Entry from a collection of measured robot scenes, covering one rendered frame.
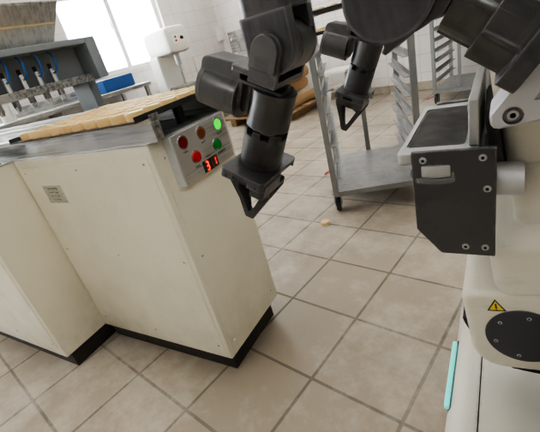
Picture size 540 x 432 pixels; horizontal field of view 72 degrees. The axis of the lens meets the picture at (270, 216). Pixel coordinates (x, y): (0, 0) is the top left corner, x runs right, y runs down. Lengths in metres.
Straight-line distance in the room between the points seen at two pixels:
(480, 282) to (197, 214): 0.74
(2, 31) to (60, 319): 1.07
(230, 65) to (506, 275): 0.49
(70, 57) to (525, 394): 1.85
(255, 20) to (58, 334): 1.48
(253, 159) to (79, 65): 1.45
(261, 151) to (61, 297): 1.32
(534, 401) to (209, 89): 0.80
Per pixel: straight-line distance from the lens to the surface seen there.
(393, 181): 2.14
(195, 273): 1.14
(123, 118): 1.02
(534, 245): 0.62
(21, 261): 1.60
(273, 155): 0.49
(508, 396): 0.93
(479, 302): 0.68
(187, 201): 1.07
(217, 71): 0.50
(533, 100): 0.40
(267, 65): 0.43
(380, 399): 1.25
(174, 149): 1.01
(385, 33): 0.37
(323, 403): 1.26
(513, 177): 0.56
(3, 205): 1.56
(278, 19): 0.43
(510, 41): 0.38
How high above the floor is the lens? 1.00
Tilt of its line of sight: 25 degrees down
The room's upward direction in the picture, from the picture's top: 15 degrees counter-clockwise
